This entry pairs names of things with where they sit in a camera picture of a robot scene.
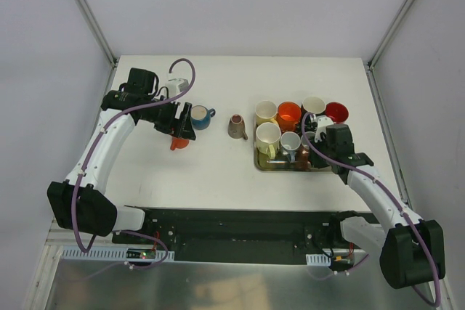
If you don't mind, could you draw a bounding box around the red mug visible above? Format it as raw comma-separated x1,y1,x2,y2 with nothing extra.
325,102,349,123

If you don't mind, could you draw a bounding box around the pink mug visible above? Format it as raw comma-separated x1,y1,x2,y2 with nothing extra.
296,131,315,169

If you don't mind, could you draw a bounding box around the dark green mug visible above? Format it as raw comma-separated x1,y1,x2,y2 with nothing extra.
301,96,326,115

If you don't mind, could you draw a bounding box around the grey-blue mug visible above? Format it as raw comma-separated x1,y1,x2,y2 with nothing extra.
280,131,301,163

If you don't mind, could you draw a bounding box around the brown striped mug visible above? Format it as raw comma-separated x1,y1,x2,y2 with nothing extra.
227,114,248,140

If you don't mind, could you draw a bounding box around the bright orange mug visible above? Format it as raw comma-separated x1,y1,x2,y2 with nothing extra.
277,102,302,132

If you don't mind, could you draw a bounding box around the pale yellow-green mug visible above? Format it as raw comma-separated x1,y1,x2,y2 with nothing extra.
255,122,281,160

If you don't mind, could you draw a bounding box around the yellow mug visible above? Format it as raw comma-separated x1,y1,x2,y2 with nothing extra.
255,100,278,126

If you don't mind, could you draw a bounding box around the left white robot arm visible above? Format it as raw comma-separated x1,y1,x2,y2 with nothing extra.
47,68,196,244

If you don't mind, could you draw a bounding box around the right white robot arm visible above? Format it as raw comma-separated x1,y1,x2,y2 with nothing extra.
304,124,445,289

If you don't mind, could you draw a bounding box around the blue ribbed mug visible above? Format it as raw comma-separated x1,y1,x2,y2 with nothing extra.
190,105,216,130

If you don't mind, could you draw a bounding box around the small orange cup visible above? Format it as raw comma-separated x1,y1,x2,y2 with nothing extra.
170,137,190,151

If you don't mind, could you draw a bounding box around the steel baking tray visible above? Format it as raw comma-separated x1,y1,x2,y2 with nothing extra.
254,115,354,173

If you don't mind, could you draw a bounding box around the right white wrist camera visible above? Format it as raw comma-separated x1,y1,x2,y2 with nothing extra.
314,115,333,142

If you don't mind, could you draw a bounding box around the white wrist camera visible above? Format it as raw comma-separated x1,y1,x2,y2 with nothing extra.
166,78,189,98
314,115,333,142

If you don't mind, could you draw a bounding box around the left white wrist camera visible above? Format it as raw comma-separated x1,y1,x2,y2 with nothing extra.
166,78,189,98

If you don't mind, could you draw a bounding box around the right white cable duct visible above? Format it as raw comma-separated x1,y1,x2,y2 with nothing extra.
305,254,353,267

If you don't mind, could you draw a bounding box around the white cable duct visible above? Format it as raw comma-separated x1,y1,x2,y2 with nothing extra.
305,254,353,267
62,246,174,263

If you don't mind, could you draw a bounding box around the right aluminium frame post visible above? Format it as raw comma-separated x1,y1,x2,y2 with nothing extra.
365,0,440,70

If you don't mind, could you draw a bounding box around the aluminium frame post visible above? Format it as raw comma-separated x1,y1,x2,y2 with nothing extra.
365,0,440,70
54,0,118,68

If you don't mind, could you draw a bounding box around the left white cable duct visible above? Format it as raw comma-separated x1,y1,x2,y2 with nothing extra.
62,246,174,263

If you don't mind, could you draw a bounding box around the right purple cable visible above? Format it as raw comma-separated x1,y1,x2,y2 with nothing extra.
301,112,442,306

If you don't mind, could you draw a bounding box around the left aluminium frame post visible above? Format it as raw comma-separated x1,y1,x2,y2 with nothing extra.
54,0,118,68

